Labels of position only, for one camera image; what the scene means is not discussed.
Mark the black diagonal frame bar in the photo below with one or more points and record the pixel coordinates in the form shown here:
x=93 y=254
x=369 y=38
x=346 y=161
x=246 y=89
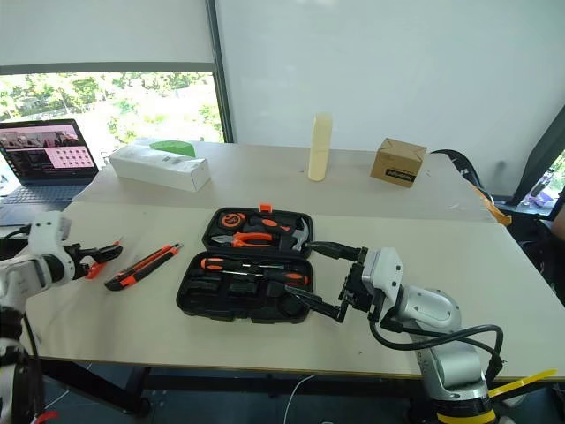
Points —
x=540 y=150

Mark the short orange black screwdriver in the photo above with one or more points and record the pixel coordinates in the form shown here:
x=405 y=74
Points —
x=216 y=263

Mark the long orange black screwdriver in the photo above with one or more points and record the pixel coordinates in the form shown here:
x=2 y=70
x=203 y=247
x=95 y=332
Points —
x=287 y=277

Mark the black plastic tool case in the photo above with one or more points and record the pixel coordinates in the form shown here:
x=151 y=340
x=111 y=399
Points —
x=247 y=305

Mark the brown cardboard box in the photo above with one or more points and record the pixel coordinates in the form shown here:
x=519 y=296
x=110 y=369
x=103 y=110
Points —
x=397 y=163

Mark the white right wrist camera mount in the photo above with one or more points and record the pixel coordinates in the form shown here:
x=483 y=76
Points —
x=383 y=271

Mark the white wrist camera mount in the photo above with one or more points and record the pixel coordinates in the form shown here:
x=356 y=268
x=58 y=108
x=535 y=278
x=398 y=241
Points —
x=383 y=271
x=46 y=234

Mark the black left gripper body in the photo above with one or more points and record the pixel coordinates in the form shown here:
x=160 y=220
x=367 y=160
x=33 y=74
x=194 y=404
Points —
x=78 y=260

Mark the orange black tape measure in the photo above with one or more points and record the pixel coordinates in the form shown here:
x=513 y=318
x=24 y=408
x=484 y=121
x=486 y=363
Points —
x=232 y=220

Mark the black orange utility knife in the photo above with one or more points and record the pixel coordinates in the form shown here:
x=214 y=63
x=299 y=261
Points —
x=141 y=267

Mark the small orange tool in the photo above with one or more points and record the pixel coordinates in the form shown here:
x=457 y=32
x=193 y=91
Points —
x=96 y=269

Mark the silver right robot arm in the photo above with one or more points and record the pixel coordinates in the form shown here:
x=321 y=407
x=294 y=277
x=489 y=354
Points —
x=434 y=309

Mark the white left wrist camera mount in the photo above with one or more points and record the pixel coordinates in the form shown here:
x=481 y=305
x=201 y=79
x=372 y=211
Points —
x=46 y=234

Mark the dark laptop computer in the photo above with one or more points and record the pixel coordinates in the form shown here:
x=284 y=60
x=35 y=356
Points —
x=44 y=159

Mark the green plastic lid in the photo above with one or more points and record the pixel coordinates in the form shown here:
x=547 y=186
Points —
x=174 y=147

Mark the black table leg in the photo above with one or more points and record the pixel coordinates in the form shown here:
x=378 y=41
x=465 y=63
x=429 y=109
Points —
x=101 y=386

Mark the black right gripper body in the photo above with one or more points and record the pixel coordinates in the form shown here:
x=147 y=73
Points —
x=355 y=293

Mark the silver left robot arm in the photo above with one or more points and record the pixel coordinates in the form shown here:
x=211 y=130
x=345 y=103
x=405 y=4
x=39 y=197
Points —
x=22 y=276

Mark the dark window frame post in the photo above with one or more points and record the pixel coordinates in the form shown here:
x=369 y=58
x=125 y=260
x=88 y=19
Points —
x=220 y=79

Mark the long white cardboard box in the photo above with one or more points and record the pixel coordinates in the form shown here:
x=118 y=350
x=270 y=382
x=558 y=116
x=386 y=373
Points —
x=159 y=168

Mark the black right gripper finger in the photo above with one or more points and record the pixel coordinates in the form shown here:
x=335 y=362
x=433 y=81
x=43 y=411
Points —
x=315 y=305
x=335 y=251

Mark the yellow plastic strip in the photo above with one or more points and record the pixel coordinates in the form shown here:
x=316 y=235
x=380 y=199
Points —
x=521 y=382

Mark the tall cream plastic bottle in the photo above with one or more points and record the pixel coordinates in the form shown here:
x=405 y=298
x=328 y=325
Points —
x=319 y=150

